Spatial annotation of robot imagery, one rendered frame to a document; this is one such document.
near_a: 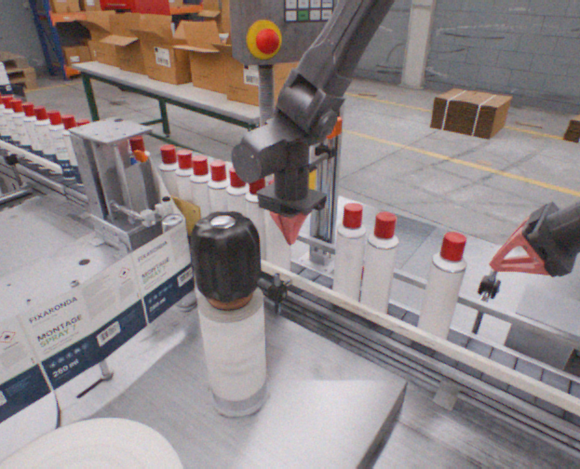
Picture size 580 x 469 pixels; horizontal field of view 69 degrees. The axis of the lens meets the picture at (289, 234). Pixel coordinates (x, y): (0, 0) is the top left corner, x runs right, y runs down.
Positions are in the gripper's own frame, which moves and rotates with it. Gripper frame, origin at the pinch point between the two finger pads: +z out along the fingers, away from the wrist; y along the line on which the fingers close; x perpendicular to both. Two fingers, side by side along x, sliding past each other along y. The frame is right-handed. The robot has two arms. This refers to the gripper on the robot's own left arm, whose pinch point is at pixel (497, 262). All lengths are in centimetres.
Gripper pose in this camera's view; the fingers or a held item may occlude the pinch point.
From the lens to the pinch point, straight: 67.4
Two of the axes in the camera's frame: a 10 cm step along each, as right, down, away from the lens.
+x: 6.1, 7.9, -0.5
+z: -5.1, 4.4, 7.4
